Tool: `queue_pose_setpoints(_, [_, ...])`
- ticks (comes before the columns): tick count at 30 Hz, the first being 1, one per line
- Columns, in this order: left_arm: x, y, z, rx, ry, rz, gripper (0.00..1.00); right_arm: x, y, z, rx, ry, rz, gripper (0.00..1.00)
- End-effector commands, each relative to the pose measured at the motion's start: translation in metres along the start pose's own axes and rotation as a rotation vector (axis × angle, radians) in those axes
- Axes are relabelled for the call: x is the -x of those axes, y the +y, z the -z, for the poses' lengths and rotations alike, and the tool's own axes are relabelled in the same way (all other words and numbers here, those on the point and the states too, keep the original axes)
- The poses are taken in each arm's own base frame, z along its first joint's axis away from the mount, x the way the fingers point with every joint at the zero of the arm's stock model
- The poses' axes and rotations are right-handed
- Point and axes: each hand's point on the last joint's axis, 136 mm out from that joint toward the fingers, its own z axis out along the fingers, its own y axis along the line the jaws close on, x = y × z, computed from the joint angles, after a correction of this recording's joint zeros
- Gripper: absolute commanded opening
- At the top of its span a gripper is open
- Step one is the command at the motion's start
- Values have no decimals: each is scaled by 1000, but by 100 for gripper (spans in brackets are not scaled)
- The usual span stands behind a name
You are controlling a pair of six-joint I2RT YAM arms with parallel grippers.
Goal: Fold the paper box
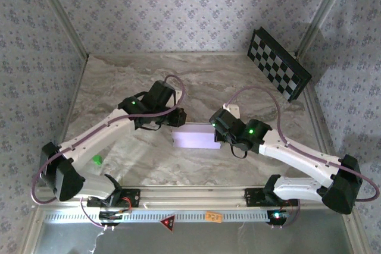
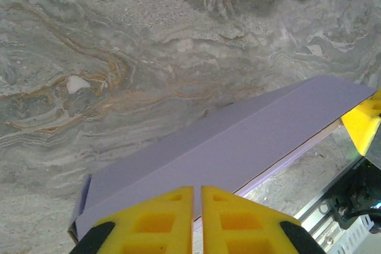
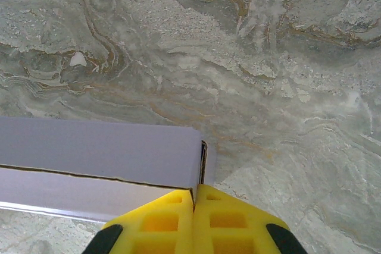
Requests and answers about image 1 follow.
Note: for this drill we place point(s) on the white paper box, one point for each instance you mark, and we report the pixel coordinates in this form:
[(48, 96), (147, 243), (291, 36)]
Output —
[(193, 139)]

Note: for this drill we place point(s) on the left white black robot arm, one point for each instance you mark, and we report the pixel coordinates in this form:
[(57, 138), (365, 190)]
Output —
[(89, 141)]

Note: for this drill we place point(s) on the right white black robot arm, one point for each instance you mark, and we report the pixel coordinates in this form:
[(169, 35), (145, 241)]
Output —
[(300, 156)]

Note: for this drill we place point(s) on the small green object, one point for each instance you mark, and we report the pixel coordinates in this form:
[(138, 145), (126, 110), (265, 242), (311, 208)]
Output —
[(97, 159)]

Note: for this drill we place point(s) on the black white checkerboard panel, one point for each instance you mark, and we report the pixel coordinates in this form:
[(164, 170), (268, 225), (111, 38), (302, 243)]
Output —
[(276, 60)]

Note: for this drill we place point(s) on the orange label sticker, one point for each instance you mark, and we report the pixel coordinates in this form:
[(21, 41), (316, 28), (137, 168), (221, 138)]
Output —
[(213, 217)]

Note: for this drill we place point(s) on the grey metal sheet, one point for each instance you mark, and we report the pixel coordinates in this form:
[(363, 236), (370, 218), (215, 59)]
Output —
[(208, 242)]

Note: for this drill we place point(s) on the red triangle warning sticker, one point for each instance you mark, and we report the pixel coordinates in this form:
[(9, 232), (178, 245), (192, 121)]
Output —
[(167, 222)]

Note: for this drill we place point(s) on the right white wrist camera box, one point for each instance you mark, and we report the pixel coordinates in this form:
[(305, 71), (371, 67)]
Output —
[(233, 109)]

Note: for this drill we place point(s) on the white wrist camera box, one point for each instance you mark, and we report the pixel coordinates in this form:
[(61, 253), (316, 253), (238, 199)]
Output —
[(233, 109), (178, 92)]

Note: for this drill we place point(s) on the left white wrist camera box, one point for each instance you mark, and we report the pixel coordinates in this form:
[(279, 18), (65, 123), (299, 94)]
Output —
[(178, 92)]

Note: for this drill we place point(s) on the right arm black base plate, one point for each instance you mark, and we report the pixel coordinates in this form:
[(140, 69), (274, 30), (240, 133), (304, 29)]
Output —
[(253, 197)]

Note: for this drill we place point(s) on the long aluminium base rail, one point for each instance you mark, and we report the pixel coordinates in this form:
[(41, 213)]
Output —
[(193, 196)]

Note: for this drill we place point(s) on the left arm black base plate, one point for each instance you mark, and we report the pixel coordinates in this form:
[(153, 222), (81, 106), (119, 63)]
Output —
[(131, 197)]

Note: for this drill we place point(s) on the aluminium frame post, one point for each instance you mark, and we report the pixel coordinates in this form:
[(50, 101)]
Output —
[(321, 13), (61, 13)]

